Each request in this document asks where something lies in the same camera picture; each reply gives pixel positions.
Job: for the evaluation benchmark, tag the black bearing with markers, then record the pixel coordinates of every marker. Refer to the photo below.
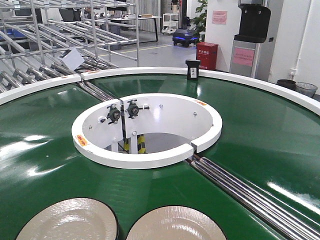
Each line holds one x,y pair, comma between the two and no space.
114,114
133,108

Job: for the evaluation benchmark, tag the red fire extinguisher cabinet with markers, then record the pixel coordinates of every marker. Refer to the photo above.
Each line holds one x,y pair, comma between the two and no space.
207,54

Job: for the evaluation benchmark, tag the wire mesh waste bin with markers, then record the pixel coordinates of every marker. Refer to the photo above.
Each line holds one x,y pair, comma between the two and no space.
306,89

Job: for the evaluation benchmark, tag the white control box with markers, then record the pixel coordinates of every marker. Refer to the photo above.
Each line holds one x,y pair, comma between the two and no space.
71,58

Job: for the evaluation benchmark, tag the steel conveyor rollers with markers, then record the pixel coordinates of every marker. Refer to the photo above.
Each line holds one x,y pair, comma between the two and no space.
267,210

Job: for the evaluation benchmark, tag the grey water dispenser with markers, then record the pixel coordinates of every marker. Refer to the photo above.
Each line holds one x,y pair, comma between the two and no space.
253,30

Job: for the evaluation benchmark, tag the black bearing left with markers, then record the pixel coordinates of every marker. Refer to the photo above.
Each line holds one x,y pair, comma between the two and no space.
114,114

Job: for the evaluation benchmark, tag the black sensor box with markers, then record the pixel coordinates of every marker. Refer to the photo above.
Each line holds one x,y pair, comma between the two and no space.
193,66

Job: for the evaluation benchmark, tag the dark round waste bin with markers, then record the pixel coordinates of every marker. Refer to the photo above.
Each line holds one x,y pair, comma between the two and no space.
287,83

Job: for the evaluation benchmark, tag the white cart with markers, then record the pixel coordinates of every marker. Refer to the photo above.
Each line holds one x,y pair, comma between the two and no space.
169,23

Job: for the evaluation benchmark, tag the black mobile robot blue lights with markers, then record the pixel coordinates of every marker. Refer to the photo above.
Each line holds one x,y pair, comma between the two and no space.
184,35

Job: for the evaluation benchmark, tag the black bearing right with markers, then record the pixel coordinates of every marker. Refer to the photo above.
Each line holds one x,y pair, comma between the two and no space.
133,108

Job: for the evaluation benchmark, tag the green potted plant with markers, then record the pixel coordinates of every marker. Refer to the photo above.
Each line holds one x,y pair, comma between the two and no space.
200,20

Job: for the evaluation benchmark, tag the metal roller rack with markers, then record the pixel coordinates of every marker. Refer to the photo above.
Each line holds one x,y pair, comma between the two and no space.
34,33

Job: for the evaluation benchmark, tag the green circular conveyor belt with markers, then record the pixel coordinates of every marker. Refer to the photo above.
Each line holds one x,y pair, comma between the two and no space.
267,141

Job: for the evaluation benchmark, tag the cream plate black rim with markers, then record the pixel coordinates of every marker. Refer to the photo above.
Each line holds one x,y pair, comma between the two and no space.
72,219
175,222

